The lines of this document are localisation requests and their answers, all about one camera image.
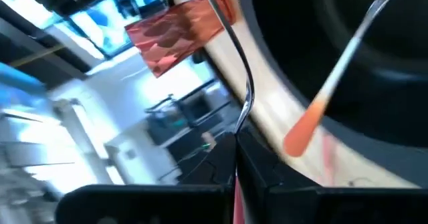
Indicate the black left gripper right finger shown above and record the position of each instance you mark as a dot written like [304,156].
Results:
[301,205]

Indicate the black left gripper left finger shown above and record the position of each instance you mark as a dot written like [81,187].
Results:
[143,205]

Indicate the red faceted plastic tumbler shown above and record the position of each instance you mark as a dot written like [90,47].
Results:
[174,33]

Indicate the black metal frame station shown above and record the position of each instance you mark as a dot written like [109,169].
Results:
[187,117]

